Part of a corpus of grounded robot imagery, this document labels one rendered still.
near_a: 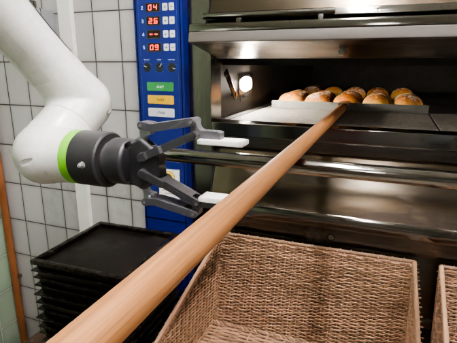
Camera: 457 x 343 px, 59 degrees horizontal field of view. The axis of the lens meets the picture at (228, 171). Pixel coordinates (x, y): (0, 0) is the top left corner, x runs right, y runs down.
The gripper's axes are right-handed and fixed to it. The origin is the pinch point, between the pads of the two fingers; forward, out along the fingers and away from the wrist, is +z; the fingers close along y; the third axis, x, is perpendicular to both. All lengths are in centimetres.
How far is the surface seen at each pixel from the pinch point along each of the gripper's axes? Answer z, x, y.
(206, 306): -23, -40, 52
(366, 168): 18.3, -18.5, 2.3
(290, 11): -3, -46, -27
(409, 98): 27, -102, -3
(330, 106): 1, -100, 0
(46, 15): -82, -53, -30
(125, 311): 7.2, 35.6, -0.6
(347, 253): 14, -52, 35
